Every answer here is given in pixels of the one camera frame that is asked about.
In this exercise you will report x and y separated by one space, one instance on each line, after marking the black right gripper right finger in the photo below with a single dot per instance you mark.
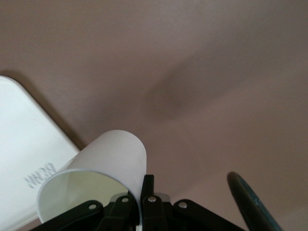
154 216

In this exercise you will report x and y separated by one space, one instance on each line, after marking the cream bear print tray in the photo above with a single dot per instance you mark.
24 132

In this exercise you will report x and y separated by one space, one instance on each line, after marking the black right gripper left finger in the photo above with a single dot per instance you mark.
96 216

